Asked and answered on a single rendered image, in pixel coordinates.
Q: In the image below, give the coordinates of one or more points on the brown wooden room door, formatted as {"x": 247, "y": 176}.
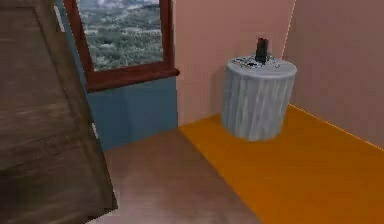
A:
{"x": 43, "y": 126}

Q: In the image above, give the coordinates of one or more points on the grey round marble side table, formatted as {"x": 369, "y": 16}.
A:
{"x": 256, "y": 100}

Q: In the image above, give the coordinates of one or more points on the red-brown framed window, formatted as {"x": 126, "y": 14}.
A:
{"x": 123, "y": 36}

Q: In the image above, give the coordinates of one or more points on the dark upright object on table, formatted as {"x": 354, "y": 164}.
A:
{"x": 262, "y": 50}

